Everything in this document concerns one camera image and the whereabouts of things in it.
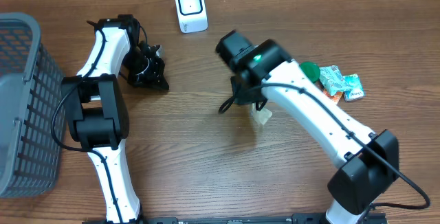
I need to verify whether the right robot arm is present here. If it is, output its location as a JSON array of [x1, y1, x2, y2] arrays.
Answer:
[[216, 30, 399, 223]]

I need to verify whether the beige paper pouch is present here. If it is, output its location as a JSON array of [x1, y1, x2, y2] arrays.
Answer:
[[250, 103, 272, 126]]

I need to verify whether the green lid jar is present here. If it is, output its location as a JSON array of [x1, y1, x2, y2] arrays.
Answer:
[[300, 61, 320, 83]]

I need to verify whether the orange snack packet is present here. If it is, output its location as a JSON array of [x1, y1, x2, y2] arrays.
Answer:
[[322, 89, 343, 104]]

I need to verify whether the grey plastic mesh basket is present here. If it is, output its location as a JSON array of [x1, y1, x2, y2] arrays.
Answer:
[[1, 12, 66, 198]]

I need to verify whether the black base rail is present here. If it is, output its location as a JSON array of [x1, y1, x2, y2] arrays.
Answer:
[[82, 212, 389, 224]]

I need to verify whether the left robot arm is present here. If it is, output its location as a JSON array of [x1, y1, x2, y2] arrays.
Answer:
[[56, 14, 169, 223]]

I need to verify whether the white barcode scanner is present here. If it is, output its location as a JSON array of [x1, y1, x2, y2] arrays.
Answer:
[[175, 0, 208, 34]]

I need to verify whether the green tissue packet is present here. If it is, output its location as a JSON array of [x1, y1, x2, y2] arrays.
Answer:
[[344, 74, 365, 102]]

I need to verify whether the teal tissue packet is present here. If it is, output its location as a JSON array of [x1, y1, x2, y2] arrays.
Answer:
[[319, 65, 351, 96]]

